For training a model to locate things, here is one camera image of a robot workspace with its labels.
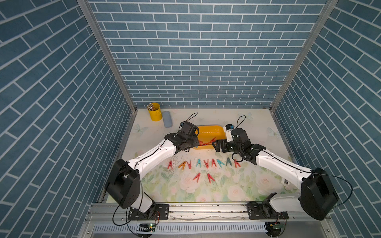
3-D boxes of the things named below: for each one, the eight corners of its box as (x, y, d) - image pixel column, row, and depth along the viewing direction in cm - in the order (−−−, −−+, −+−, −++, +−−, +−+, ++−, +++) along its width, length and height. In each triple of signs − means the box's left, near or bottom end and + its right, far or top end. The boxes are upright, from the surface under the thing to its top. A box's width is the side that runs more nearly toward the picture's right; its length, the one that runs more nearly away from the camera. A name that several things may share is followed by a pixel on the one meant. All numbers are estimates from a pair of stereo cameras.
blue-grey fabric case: (165, 128, 111) (164, 126, 109) (162, 113, 121) (161, 111, 119) (173, 126, 112) (173, 124, 110) (170, 112, 122) (169, 110, 120)
